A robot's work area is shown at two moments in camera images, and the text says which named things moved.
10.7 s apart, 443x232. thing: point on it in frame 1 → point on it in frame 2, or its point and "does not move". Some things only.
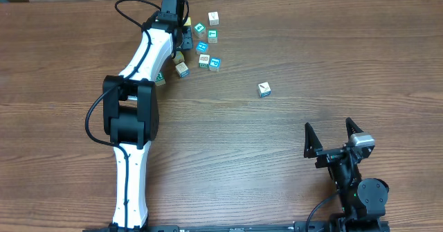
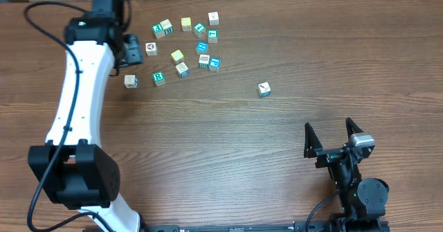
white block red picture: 204,60 does not move
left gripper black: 187,39 → 136,56
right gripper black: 329,156 does not move
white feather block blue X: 264,89 does not move
